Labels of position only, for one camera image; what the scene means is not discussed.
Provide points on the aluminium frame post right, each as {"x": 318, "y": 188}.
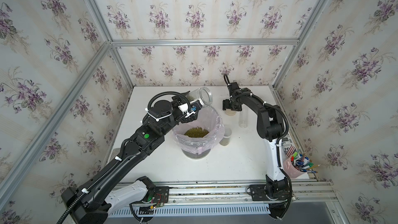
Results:
{"x": 302, "y": 38}

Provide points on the jar with beige lid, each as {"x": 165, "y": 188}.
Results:
{"x": 202, "y": 94}

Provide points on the mesh bin with plastic bag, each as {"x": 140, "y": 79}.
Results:
{"x": 196, "y": 139}

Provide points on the pens in holder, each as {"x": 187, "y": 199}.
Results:
{"x": 302, "y": 163}

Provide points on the pink pen holder cup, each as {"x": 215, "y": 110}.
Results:
{"x": 290, "y": 170}

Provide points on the mung beans in bin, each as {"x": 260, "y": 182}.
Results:
{"x": 196, "y": 132}

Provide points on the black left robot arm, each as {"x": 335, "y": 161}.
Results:
{"x": 95, "y": 200}

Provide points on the aluminium frame crossbar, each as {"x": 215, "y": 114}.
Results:
{"x": 204, "y": 42}

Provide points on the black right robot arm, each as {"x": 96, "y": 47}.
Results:
{"x": 272, "y": 126}

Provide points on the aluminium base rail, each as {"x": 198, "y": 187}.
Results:
{"x": 219, "y": 198}

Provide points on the aluminium frame post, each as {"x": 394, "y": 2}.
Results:
{"x": 302, "y": 38}
{"x": 99, "y": 20}

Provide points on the aluminium frame post left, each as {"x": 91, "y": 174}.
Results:
{"x": 99, "y": 20}

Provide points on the open clear jar middle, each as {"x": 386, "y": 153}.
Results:
{"x": 226, "y": 138}

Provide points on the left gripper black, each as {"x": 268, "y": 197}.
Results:
{"x": 188, "y": 119}

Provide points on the clear jar with mung beans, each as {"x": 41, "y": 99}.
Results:
{"x": 243, "y": 119}

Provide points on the beige jar lid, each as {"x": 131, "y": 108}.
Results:
{"x": 230, "y": 112}

